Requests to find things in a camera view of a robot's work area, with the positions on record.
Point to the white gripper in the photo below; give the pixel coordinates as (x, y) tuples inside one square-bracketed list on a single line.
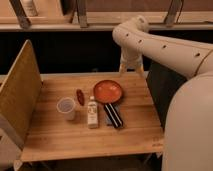
[(131, 60)]

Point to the small white bottle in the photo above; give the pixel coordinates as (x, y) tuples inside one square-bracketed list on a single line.
[(92, 113)]

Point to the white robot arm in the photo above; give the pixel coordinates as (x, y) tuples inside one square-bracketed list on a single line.
[(188, 136)]

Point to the orange ceramic bowl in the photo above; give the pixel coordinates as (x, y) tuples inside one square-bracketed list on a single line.
[(107, 91)]

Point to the white bottle on shelf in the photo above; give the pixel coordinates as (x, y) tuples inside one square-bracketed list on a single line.
[(30, 8)]

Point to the dark panel behind table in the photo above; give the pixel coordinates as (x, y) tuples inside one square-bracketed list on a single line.
[(163, 83)]

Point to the small red spoon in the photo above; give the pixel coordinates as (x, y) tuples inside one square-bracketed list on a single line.
[(80, 97)]

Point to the translucent plastic cup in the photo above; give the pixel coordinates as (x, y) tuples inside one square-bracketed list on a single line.
[(66, 106)]

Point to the wooden side board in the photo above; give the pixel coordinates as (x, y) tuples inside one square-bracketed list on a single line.
[(19, 93)]

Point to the wooden shelf rail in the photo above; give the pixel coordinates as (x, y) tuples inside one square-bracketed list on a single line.
[(104, 15)]

